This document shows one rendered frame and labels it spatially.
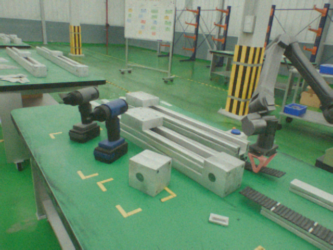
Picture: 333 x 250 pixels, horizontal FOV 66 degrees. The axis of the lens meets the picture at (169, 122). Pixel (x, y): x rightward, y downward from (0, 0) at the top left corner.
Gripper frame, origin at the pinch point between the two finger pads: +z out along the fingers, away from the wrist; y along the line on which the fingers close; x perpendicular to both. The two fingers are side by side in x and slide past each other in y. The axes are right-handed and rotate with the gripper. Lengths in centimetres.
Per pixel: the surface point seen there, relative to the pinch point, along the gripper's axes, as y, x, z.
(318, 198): 1.7, 21.2, 0.0
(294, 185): 1.8, 13.7, -0.7
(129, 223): 53, -7, 2
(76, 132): 43, -60, -3
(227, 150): 4.9, -11.4, -4.0
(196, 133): 5.0, -27.3, -5.5
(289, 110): -275, -98, 48
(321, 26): -729, -238, -82
